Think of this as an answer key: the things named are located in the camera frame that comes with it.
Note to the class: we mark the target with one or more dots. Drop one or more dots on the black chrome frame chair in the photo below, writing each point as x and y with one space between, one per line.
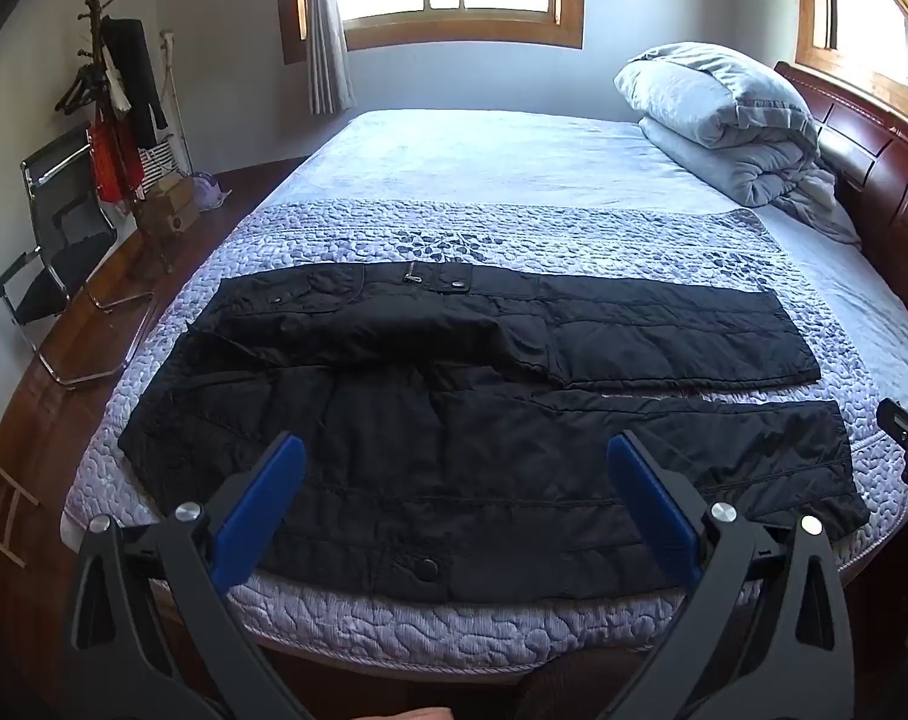
64 255

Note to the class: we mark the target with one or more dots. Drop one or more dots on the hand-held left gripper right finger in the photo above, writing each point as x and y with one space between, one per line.
653 499

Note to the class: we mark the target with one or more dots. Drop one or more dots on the red hanging bag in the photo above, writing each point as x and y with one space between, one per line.
109 157

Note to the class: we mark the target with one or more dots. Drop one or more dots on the cardboard box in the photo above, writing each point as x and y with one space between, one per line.
165 206

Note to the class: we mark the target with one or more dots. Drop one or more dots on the black pants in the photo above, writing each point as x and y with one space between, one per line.
461 450

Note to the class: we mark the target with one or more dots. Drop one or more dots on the grey curtain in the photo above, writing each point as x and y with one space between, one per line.
326 52

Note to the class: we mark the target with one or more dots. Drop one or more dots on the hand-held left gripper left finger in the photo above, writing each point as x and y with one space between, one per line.
263 499

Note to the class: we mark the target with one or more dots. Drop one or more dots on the red-brown wooden headboard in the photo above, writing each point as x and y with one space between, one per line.
889 165

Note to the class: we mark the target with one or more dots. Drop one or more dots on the purple plastic object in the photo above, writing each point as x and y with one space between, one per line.
210 193

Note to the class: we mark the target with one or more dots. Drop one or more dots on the light wooden frame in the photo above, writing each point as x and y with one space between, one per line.
4 510

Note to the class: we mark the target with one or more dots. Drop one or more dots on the lavender quilted blanket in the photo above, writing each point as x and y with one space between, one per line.
349 232

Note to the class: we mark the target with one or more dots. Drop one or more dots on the folded grey duvet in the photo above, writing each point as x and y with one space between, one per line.
724 105

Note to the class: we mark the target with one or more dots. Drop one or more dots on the bed with pale blue sheet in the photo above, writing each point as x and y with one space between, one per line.
499 157

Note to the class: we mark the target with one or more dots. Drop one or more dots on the black hanging garment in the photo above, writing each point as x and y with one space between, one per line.
132 67

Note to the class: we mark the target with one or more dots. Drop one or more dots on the black clothes hanger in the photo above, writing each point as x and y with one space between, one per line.
83 86

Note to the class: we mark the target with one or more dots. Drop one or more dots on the wooden coat rack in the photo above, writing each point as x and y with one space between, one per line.
94 22

